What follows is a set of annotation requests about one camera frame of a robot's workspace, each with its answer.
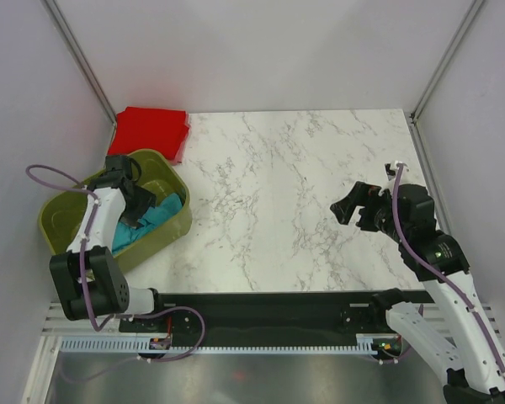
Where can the white slotted cable duct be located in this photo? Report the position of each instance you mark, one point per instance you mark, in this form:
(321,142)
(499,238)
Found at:
(363,344)

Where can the aluminium rail profile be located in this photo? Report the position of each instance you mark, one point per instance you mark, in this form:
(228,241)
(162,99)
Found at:
(56,324)

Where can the aluminium frame post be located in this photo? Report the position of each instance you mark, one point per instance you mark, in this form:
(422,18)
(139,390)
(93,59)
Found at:
(462,31)
(65,31)

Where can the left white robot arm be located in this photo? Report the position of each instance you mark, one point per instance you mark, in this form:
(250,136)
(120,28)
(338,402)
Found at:
(88,280)

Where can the teal t shirt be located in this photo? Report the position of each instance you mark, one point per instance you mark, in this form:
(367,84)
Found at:
(153,218)

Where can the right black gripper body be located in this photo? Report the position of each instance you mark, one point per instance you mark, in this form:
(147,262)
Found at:
(379,212)

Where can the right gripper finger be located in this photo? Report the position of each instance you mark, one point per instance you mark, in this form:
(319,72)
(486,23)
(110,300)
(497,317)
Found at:
(354,198)
(353,217)

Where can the olive green plastic basket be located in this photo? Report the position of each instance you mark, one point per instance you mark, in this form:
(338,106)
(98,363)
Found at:
(60,217)

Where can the folded red t shirt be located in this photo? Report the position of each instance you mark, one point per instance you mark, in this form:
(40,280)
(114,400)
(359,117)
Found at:
(162,130)

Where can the right aluminium frame post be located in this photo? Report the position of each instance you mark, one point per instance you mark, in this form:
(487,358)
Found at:
(462,31)

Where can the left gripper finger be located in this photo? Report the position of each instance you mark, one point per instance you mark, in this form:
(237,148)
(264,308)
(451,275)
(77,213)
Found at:
(139,200)
(131,220)

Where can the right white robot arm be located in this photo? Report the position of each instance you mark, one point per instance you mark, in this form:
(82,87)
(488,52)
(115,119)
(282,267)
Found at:
(470,363)

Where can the left aluminium frame post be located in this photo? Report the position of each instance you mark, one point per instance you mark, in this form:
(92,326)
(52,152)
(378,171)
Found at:
(65,31)

